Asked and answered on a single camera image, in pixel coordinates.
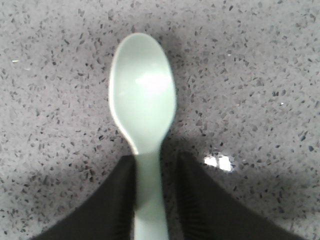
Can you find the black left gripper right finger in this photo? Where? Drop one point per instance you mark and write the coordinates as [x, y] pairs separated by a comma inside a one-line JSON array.
[[208, 212]]

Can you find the pale green plastic spoon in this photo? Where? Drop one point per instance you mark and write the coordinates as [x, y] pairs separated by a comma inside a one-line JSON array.
[[143, 102]]

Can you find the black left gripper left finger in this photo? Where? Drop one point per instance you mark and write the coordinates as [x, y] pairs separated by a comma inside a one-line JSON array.
[[107, 214]]

